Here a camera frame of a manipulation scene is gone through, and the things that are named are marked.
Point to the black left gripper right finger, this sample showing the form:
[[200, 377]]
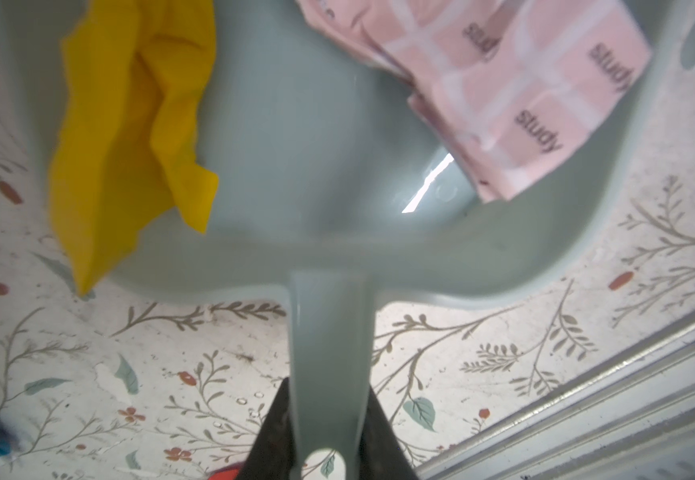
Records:
[[380, 455]]

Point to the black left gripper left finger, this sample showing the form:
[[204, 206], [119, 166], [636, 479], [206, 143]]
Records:
[[272, 455]]

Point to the grey-green plastic dustpan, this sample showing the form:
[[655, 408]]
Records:
[[336, 200]]

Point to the yellow paper scrap tall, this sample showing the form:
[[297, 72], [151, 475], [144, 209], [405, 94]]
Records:
[[135, 72]]

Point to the pink study paper scrap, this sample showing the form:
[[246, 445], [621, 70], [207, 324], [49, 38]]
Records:
[[512, 88]]

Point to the red paper scrap lower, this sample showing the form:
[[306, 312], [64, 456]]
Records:
[[229, 472]]

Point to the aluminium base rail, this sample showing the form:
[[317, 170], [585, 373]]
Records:
[[633, 417]]

